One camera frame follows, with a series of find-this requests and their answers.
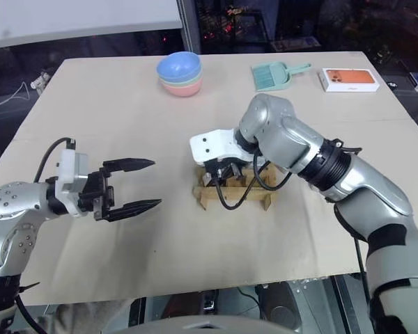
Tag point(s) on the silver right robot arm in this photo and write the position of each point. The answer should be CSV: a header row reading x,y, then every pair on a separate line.
x,y
355,188

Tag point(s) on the small wooden pallet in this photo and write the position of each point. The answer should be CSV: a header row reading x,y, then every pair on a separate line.
x,y
257,195

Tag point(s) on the grey vertical post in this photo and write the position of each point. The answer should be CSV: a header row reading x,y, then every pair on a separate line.
x,y
188,24

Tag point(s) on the green plastic bowl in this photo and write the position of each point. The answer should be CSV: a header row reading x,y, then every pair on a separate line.
x,y
195,79

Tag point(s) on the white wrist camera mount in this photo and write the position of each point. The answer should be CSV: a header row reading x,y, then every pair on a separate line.
x,y
216,144
68,167

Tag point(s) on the dark rounded robot base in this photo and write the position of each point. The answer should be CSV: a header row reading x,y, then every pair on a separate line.
x,y
230,309

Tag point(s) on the teal dustpan with brush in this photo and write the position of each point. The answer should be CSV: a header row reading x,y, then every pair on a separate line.
x,y
271,76

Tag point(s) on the blue plastic bowl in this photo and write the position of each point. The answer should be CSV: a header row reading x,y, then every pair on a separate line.
x,y
178,66

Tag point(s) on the brown cardboard table cover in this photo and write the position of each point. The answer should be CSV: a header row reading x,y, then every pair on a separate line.
x,y
132,243

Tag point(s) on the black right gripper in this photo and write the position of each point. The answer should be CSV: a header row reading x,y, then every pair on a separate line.
x,y
220,167

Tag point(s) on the white phone box orange print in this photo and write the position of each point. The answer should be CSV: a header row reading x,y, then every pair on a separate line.
x,y
350,80

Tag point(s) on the pink plastic bowl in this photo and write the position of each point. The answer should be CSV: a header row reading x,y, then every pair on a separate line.
x,y
183,91

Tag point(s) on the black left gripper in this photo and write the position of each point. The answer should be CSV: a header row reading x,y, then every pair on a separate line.
x,y
97,195

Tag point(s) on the white board panel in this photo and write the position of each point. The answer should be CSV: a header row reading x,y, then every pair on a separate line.
x,y
80,17

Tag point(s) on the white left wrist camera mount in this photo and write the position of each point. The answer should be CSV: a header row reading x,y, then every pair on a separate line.
x,y
68,167

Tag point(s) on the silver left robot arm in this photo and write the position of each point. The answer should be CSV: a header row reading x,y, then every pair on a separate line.
x,y
10,215

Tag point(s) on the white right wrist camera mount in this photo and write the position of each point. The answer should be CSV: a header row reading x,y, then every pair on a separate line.
x,y
216,144

